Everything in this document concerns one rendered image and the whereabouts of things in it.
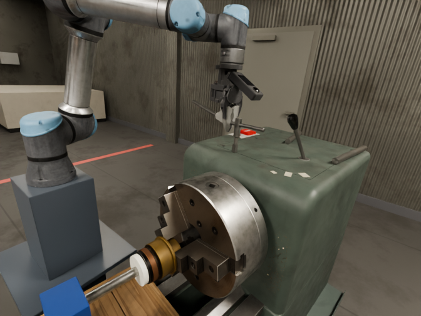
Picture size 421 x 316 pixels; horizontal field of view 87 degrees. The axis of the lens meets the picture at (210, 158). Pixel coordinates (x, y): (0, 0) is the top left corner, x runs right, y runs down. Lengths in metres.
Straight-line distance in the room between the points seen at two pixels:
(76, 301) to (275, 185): 0.48
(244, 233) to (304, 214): 0.15
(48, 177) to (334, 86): 3.22
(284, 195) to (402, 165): 3.02
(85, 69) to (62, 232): 0.58
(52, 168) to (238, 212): 0.65
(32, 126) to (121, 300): 0.59
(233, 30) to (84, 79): 0.54
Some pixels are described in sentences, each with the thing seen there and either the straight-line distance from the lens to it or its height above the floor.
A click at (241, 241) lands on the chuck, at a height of 1.16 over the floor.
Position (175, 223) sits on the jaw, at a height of 1.14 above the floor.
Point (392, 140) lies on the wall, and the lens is 3.48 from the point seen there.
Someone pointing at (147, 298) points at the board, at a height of 0.89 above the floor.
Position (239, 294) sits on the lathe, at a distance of 0.83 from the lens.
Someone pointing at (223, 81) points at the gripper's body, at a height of 1.48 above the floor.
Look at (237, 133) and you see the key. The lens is 0.73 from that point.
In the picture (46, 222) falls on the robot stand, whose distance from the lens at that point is 0.95.
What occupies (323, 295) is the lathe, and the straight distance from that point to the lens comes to 1.37.
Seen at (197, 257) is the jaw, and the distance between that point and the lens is 0.55.
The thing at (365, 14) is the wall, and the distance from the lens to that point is 3.53.
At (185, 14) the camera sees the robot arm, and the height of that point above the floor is 1.62.
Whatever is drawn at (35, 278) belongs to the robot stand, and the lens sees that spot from 1.13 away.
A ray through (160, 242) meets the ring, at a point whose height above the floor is 1.12.
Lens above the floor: 1.50
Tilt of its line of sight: 21 degrees down
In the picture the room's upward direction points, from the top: 4 degrees clockwise
